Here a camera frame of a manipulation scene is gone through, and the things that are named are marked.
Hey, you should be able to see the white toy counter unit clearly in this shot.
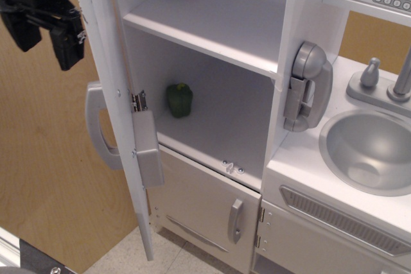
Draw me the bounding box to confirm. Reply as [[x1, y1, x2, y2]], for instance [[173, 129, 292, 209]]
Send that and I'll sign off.
[[253, 57, 410, 273]]

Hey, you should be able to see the grey oven vent panel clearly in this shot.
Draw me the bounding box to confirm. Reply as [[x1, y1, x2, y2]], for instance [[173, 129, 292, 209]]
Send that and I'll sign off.
[[279, 185, 410, 257]]

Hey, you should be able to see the green plush bell pepper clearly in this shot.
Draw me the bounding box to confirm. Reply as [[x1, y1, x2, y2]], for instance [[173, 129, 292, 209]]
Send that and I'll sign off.
[[166, 83, 193, 118]]

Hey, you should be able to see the white toy fridge door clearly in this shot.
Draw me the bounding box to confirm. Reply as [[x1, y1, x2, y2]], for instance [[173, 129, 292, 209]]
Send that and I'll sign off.
[[78, 0, 154, 261]]

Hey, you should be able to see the grey ice dispenser panel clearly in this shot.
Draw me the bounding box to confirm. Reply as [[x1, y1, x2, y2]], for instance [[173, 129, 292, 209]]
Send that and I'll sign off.
[[132, 110, 164, 188]]

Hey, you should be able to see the white toy fridge cabinet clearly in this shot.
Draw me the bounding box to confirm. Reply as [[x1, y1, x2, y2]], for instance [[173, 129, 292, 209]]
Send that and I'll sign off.
[[115, 0, 333, 190]]

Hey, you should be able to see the grey fridge door handle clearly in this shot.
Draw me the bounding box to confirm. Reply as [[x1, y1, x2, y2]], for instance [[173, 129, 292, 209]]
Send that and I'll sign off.
[[85, 81, 123, 170]]

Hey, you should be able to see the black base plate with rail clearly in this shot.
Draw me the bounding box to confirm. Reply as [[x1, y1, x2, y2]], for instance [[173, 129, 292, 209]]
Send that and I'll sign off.
[[1, 228, 75, 274]]

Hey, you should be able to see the plywood board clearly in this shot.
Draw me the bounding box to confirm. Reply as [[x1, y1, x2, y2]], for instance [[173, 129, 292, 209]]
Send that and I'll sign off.
[[1, 28, 145, 273]]

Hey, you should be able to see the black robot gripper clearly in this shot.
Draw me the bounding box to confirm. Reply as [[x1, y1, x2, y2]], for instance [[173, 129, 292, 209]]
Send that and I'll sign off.
[[1, 0, 86, 71]]

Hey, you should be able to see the grey freezer door handle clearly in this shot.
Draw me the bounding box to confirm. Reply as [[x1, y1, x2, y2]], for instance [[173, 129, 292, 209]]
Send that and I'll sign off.
[[227, 199, 243, 244]]

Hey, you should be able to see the white freezer door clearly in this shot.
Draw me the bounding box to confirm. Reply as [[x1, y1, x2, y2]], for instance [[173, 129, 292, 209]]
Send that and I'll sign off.
[[148, 147, 261, 273]]

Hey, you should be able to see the grey toy telephone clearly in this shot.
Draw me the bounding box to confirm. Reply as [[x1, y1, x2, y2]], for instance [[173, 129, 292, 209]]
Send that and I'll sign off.
[[284, 42, 333, 132]]

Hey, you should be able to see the grey toy sink basin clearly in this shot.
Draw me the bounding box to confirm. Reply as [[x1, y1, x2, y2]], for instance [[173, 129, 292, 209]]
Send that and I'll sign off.
[[319, 110, 410, 197]]

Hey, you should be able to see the grey toy faucet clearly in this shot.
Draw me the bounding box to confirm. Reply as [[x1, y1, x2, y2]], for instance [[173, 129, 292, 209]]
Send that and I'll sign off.
[[346, 53, 410, 117]]

